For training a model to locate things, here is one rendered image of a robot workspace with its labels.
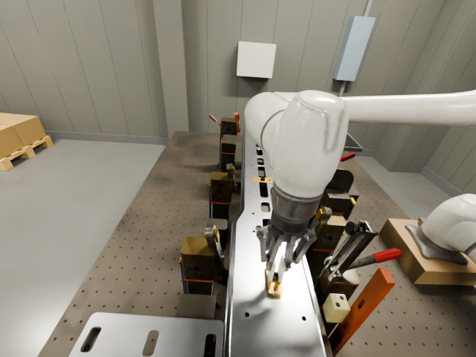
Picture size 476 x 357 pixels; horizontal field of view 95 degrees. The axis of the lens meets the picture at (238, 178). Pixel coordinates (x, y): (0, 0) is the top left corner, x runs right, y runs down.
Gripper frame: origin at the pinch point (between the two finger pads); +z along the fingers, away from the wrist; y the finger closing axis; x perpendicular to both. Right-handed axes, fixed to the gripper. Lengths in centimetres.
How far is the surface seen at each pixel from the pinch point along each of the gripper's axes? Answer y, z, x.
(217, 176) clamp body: 19.3, 0.3, -40.7
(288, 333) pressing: -2.0, 5.1, 12.0
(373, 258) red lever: -21.6, -6.5, 0.0
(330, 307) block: -10.9, 0.4, 8.3
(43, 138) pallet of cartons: 281, 88, -240
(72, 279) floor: 123, 104, -53
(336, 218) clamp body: -20.5, -1.7, -17.9
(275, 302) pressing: 0.2, 5.1, 5.4
